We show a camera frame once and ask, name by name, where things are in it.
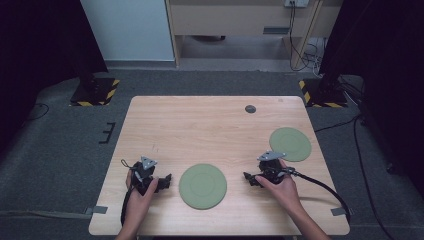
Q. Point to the white wall socket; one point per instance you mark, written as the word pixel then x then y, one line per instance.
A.
pixel 296 2

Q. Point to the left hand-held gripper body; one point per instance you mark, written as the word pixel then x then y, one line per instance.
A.
pixel 144 173

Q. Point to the person's left hand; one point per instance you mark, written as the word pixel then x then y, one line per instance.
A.
pixel 138 205

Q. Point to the grey round table grommet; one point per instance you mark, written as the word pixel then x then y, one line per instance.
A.
pixel 250 109

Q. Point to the green round plate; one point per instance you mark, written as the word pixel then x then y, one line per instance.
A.
pixel 202 186
pixel 290 144

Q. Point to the grey tape strip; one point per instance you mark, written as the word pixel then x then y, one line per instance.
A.
pixel 340 211
pixel 96 210

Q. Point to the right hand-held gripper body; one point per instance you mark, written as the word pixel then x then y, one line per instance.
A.
pixel 270 165

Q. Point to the dark curtain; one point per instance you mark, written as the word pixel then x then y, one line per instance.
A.
pixel 386 66
pixel 36 43

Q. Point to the black stand base striped edge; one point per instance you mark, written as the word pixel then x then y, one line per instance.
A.
pixel 96 91
pixel 321 95

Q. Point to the person's right hand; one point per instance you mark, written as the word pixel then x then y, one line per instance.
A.
pixel 283 193

